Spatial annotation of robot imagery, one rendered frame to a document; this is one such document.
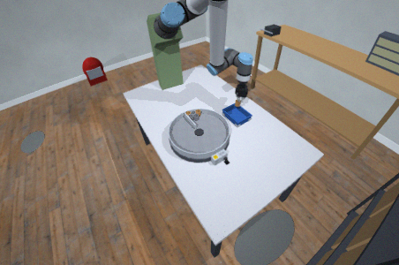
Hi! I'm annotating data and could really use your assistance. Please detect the blue crate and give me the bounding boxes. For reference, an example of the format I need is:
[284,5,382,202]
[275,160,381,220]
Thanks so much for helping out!
[222,103,252,127]

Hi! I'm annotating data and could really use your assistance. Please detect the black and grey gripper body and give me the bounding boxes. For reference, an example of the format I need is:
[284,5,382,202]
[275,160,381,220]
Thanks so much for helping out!
[237,80,248,97]

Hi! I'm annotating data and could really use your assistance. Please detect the grey round turntable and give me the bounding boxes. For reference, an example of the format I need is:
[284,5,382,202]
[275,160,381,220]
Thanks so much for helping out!
[169,109,230,166]

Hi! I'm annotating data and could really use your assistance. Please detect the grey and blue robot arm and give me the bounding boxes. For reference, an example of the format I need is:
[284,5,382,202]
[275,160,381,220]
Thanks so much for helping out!
[154,0,252,82]

